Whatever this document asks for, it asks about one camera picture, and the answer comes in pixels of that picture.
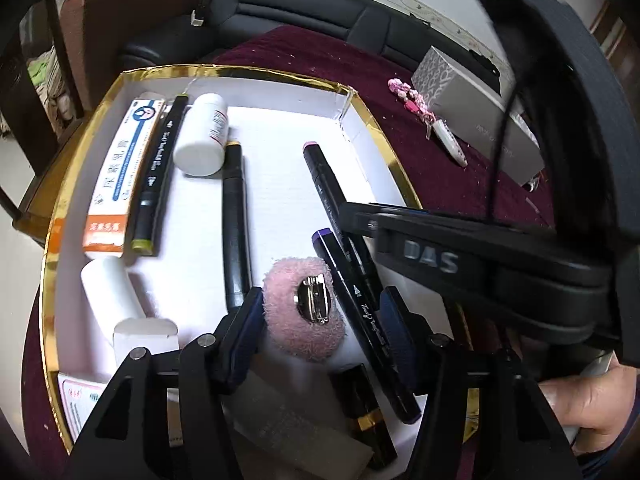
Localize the black gold lipstick case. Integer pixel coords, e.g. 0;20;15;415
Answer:
330;362;399;471

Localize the pink fluffy hair clip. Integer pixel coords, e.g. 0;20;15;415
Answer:
262;257;348;362

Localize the floral cushion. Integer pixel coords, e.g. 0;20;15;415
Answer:
20;45;76;131

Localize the white blue medicine carton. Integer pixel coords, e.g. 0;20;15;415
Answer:
112;317;179;386

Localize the black marker pink cap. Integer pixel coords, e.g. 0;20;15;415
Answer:
302;141;384;306

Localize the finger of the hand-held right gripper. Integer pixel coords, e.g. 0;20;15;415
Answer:
340;201;502;242

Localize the red white medicine box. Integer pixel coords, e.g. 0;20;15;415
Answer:
57;372;110;442

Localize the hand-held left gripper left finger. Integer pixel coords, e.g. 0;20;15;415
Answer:
75;287;266;480

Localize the gold-trimmed cardboard box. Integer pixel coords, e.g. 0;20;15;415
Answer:
40;64;481;480

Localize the white pill bottle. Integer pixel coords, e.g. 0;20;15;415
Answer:
172;92;230;177

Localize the grey translucent packet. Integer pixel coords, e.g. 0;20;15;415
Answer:
230;370;376;480

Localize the black marker purple cap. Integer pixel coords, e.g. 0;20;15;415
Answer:
311;229;424;425

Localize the orange white ointment box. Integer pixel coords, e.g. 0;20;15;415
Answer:
82;91;168;260

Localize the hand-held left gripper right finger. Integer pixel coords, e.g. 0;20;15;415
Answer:
379;286;581;480

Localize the white bottle orange cap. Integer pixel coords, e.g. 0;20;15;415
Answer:
80;257;147;347

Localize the person's right hand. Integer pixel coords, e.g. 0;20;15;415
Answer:
539;362;640;456

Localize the wooden chair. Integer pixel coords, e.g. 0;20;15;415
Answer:
0;0;96;248

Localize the grey cardboard box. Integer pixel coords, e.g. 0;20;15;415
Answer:
411;45;546;187

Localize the brown fabric armchair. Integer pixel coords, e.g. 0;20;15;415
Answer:
60;0;218;111

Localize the pink white beaded keychain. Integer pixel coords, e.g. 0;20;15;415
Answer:
387;77;469;169

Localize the black marker lime cap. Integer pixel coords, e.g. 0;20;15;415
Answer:
131;95;190;257

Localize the black leather sofa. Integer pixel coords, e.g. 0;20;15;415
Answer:
117;0;501;96

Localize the black marker grey cap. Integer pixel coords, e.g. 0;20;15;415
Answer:
222;142;254;314

